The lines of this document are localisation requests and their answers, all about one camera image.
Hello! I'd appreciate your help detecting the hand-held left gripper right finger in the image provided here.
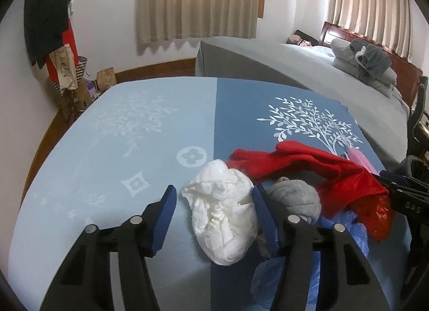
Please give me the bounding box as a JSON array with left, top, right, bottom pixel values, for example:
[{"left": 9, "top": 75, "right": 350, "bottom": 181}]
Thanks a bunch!
[{"left": 252, "top": 184, "right": 391, "bottom": 311}]

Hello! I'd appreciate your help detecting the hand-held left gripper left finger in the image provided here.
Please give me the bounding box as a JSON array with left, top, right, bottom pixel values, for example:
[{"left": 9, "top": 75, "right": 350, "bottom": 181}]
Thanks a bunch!
[{"left": 40, "top": 185, "right": 177, "bottom": 311}]

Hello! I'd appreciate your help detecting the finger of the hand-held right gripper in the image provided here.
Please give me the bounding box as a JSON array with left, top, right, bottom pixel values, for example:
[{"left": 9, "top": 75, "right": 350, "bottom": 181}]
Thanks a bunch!
[
  {"left": 379, "top": 169, "right": 429, "bottom": 187},
  {"left": 382, "top": 178, "right": 429, "bottom": 197}
]

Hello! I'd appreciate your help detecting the red plastic bag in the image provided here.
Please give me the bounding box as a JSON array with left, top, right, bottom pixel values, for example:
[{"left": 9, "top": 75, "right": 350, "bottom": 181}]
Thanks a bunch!
[{"left": 353, "top": 193, "right": 395, "bottom": 245}]

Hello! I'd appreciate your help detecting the grey sock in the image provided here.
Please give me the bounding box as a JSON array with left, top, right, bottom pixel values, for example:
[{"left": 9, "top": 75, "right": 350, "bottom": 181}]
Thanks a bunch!
[{"left": 256, "top": 177, "right": 322, "bottom": 258}]

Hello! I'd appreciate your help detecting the white plastic bag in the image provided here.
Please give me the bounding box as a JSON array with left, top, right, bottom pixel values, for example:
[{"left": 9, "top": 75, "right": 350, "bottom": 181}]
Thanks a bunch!
[{"left": 181, "top": 159, "right": 261, "bottom": 266}]

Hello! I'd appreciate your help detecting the pink packet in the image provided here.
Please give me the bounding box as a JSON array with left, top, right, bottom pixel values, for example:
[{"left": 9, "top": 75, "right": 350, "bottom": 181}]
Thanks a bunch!
[{"left": 342, "top": 148, "right": 381, "bottom": 175}]

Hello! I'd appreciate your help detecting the blue plastic bag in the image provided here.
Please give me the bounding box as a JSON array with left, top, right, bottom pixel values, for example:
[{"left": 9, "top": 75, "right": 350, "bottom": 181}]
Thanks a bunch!
[{"left": 250, "top": 210, "right": 370, "bottom": 311}]

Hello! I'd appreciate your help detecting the red glove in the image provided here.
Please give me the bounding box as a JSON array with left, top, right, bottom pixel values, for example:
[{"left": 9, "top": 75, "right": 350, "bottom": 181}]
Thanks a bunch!
[{"left": 229, "top": 141, "right": 390, "bottom": 222}]

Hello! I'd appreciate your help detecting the black metal chair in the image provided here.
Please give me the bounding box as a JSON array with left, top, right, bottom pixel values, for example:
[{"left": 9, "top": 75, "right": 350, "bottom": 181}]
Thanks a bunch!
[{"left": 406, "top": 76, "right": 429, "bottom": 164}]

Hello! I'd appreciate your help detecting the blue tree-print tablecloth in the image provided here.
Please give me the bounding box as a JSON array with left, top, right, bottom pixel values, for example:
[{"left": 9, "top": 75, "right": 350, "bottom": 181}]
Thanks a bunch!
[{"left": 12, "top": 76, "right": 413, "bottom": 311}]

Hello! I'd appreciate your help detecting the grey pillow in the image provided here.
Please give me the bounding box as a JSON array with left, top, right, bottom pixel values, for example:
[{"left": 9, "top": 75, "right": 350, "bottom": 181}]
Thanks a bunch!
[{"left": 378, "top": 79, "right": 403, "bottom": 99}]

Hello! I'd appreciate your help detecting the reddish wooden headboard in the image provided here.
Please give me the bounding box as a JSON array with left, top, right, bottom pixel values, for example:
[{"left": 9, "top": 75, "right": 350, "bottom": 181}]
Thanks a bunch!
[{"left": 320, "top": 21, "right": 424, "bottom": 108}]

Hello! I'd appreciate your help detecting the dark grey garment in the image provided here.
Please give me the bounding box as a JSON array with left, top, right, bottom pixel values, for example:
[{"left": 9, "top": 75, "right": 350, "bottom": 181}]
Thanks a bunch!
[{"left": 349, "top": 38, "right": 393, "bottom": 79}]

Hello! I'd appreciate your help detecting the folded light grey quilt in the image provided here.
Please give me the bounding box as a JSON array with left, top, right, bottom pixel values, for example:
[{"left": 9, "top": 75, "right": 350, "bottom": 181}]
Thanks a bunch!
[{"left": 331, "top": 38, "right": 398, "bottom": 91}]

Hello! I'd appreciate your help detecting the brown cardboard box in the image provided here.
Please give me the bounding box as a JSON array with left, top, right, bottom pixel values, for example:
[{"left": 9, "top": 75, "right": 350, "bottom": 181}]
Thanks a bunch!
[{"left": 55, "top": 88, "right": 93, "bottom": 120}]

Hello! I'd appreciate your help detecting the brown paper bag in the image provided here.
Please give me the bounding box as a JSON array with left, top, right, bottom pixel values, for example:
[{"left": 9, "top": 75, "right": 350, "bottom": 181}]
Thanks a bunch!
[{"left": 97, "top": 67, "right": 117, "bottom": 92}]

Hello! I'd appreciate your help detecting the bed with grey sheet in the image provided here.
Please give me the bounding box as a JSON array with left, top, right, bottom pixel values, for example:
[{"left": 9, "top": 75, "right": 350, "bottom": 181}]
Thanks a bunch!
[{"left": 195, "top": 36, "right": 413, "bottom": 166}]

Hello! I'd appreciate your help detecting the striped bag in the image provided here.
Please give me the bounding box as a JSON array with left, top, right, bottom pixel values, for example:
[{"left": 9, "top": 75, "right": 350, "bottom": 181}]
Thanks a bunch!
[{"left": 54, "top": 56, "right": 90, "bottom": 97}]

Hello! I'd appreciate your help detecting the dark pillow on bed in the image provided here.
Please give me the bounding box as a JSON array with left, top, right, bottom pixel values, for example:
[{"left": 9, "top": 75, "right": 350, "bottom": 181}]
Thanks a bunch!
[{"left": 293, "top": 30, "right": 321, "bottom": 46}]

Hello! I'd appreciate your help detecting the narrow beige curtain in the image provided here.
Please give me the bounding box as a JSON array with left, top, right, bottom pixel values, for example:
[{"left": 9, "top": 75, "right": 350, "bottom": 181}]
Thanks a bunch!
[{"left": 327, "top": 0, "right": 413, "bottom": 60}]

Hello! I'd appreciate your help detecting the pink bundle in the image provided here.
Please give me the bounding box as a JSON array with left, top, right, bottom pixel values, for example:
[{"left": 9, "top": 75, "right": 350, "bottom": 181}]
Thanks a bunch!
[{"left": 286, "top": 34, "right": 313, "bottom": 47}]

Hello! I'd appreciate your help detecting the cream printed tote bag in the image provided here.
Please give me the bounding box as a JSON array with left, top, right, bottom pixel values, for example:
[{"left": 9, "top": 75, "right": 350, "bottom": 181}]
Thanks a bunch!
[{"left": 49, "top": 44, "right": 76, "bottom": 91}]

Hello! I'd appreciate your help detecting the red garment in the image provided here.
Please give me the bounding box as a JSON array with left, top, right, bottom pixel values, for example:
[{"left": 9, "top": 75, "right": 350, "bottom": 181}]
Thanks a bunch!
[{"left": 45, "top": 19, "right": 80, "bottom": 84}]

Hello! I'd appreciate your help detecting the black jacket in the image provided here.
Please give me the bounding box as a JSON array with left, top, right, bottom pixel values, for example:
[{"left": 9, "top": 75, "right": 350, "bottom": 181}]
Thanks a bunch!
[{"left": 23, "top": 0, "right": 71, "bottom": 70}]

